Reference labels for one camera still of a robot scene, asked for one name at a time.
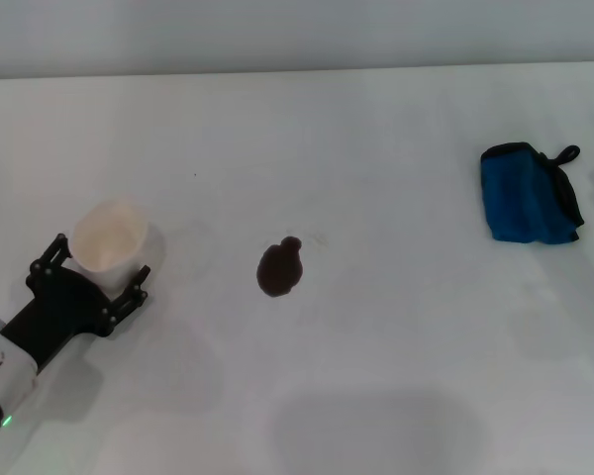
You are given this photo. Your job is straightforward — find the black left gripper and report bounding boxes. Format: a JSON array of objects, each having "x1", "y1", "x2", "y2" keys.
[{"x1": 2, "y1": 232, "x2": 151, "y2": 373}]

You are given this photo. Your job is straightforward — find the white paper cup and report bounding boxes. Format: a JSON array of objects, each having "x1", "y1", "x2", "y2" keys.
[{"x1": 72, "y1": 197, "x2": 149, "y2": 291}]

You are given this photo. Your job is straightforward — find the blue rag with black trim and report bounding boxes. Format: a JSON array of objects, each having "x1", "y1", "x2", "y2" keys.
[{"x1": 478, "y1": 142, "x2": 586, "y2": 245}]

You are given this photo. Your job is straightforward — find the black water stain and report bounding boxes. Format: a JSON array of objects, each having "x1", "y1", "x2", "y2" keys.
[{"x1": 255, "y1": 237, "x2": 306, "y2": 299}]

